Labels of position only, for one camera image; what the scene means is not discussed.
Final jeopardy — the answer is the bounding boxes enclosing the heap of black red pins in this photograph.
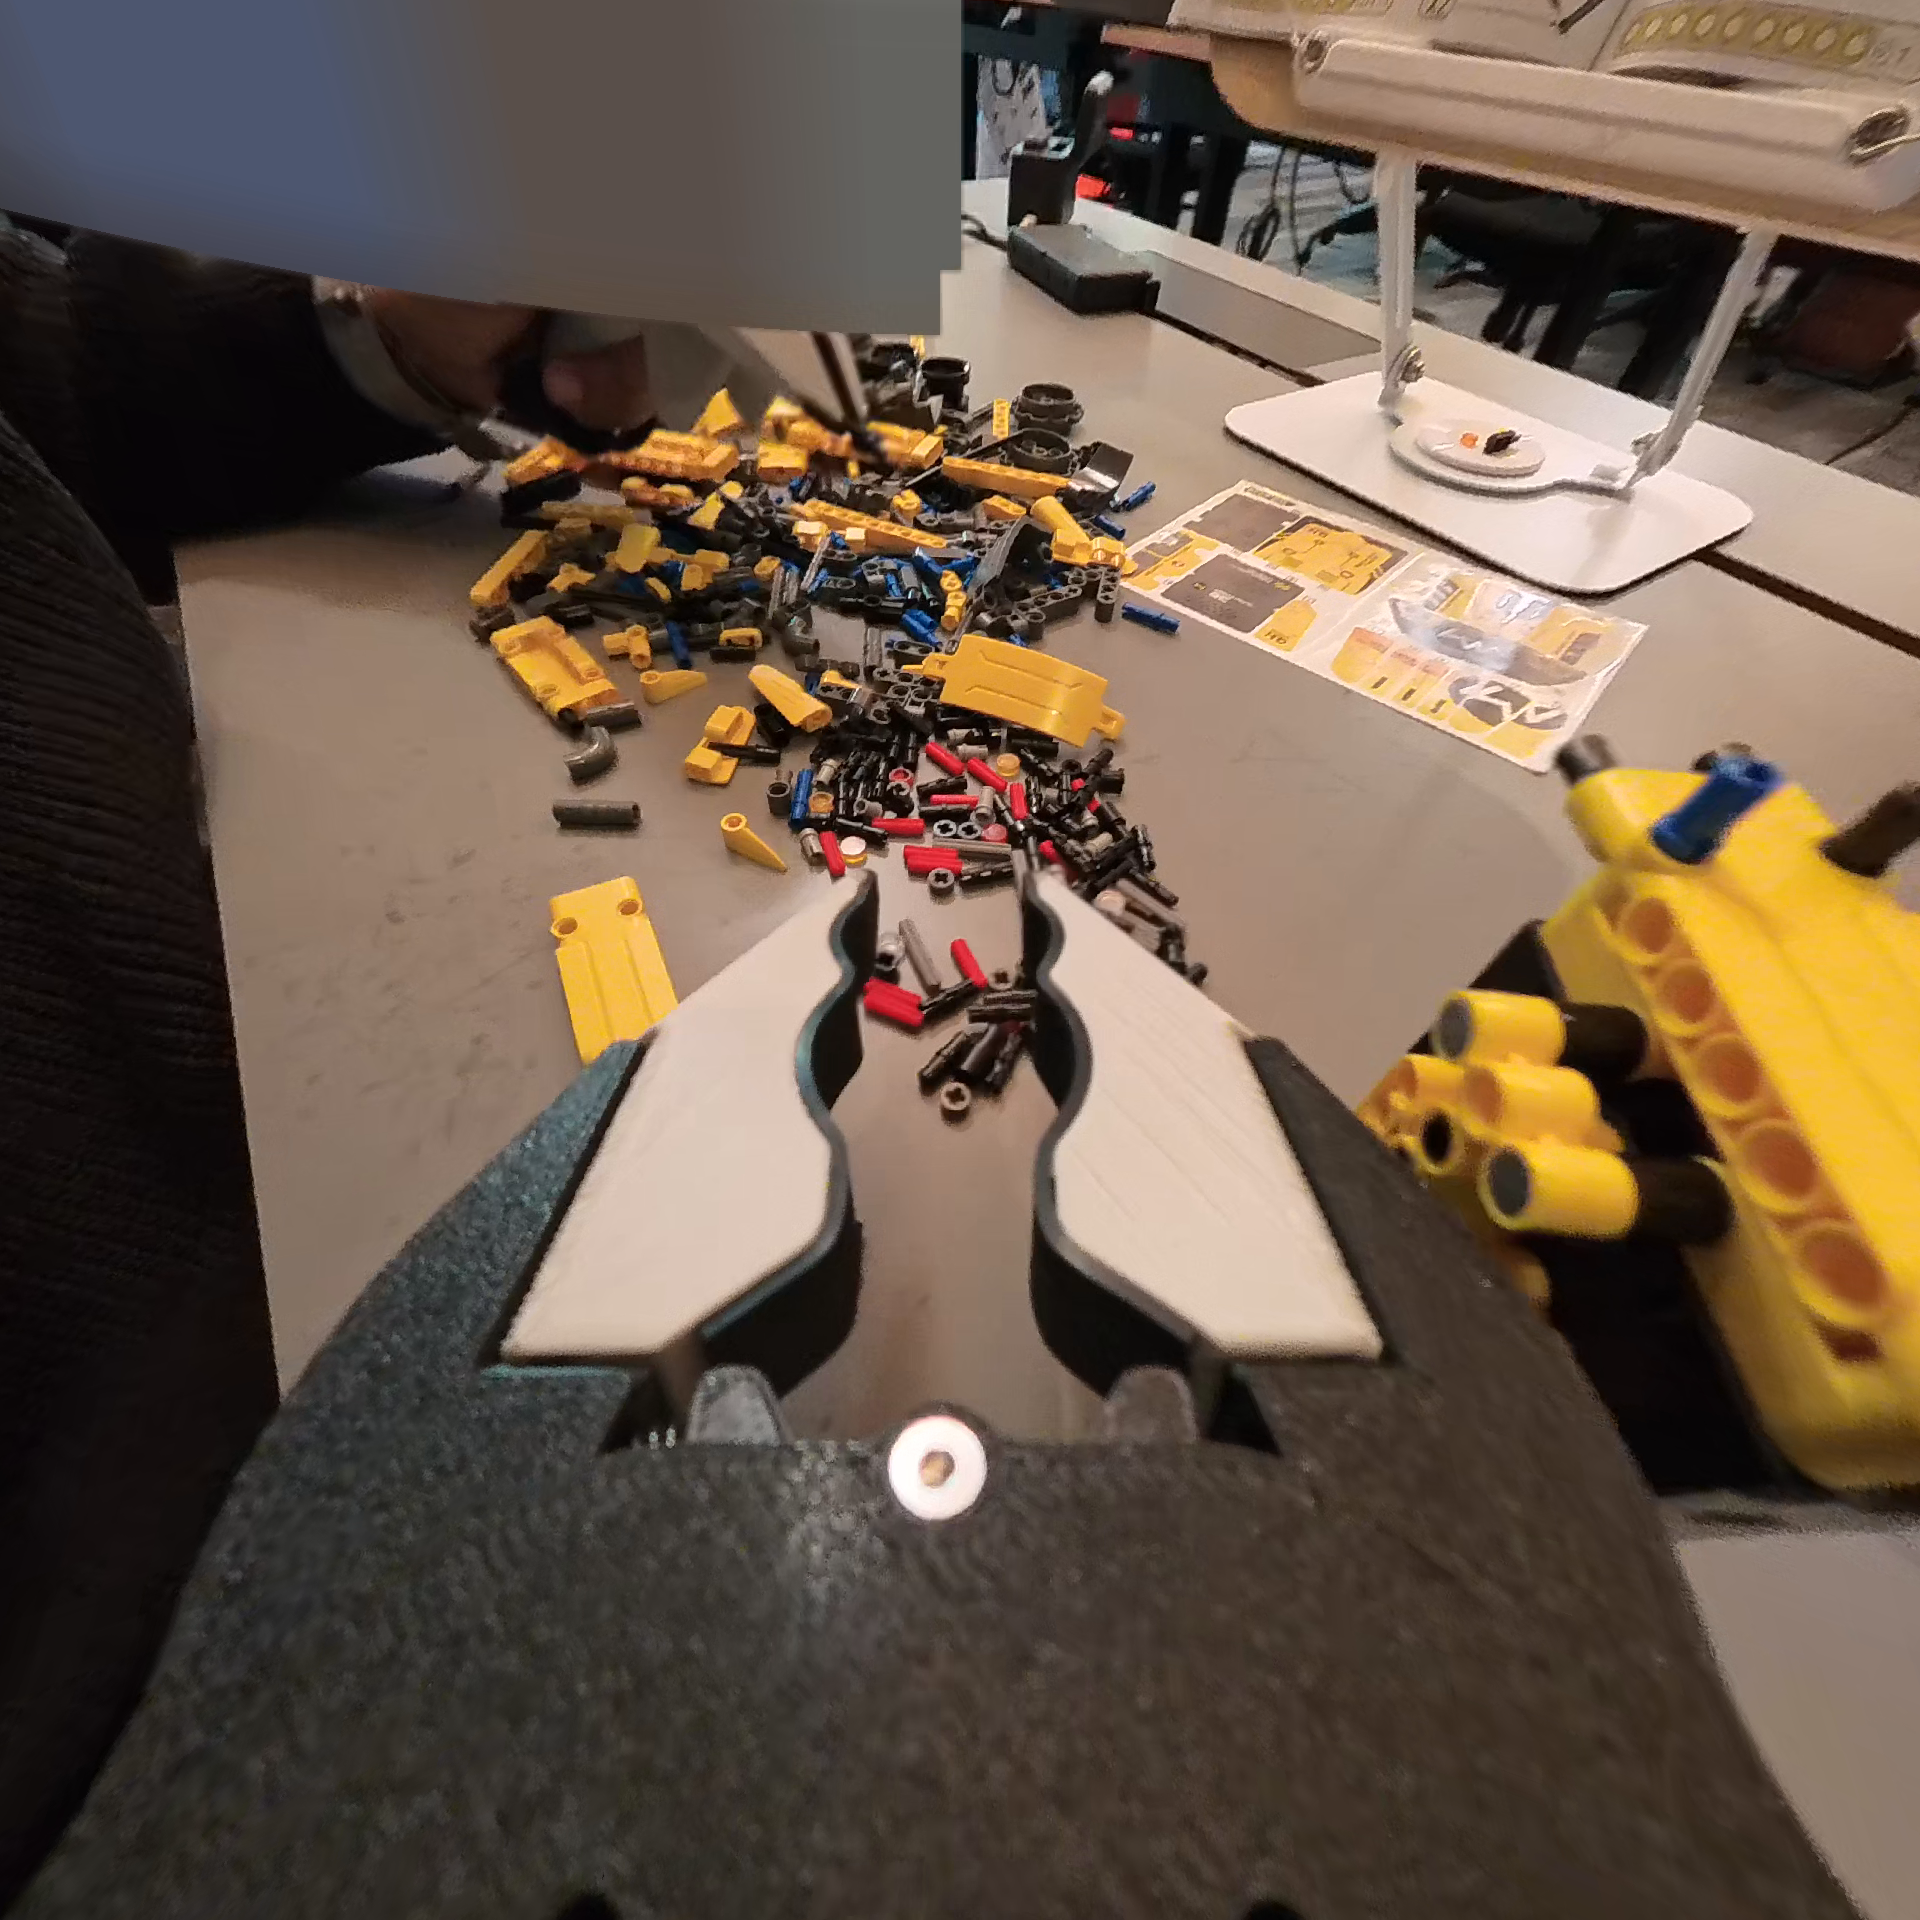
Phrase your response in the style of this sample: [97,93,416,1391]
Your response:
[758,714,1216,1122]

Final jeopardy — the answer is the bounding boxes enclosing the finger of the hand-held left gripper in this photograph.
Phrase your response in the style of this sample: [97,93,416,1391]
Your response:
[743,324,894,463]

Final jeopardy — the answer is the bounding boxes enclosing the pile of mixed toy bricks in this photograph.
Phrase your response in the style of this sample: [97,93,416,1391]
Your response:
[469,334,1191,750]

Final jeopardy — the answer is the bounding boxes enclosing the yellow curved panel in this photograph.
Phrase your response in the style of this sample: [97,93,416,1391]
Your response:
[943,631,1122,742]

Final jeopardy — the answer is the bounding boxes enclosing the yellow holed body panel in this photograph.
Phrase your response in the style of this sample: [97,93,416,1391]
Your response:
[490,616,623,724]

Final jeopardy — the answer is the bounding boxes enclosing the yellow sticker sheet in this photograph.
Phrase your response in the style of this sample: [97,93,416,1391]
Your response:
[1122,475,1656,772]

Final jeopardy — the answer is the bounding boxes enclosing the white book stand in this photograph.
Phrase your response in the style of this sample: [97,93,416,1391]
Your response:
[1170,0,1920,593]

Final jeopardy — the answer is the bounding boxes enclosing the yellow flat panel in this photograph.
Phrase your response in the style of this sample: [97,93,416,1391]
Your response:
[549,877,679,1061]

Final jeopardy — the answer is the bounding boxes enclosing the instruction booklet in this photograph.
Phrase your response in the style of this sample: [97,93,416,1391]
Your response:
[1170,0,1920,75]

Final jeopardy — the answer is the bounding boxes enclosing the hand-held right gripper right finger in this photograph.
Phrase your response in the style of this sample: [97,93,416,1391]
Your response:
[1018,867,1388,1416]

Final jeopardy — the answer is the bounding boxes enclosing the person's left forearm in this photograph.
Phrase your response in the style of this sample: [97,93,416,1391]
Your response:
[0,220,455,599]

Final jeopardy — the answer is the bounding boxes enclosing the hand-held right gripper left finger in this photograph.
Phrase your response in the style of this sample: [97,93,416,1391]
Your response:
[501,867,876,1423]

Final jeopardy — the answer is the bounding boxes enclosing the black yellow brick model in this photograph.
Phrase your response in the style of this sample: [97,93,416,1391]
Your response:
[1351,742,1920,1501]

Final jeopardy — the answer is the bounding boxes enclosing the person's left hand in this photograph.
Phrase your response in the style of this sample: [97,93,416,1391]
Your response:
[363,288,549,441]

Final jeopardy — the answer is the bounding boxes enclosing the black power adapter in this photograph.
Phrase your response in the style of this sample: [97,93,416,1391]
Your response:
[1004,220,1164,321]

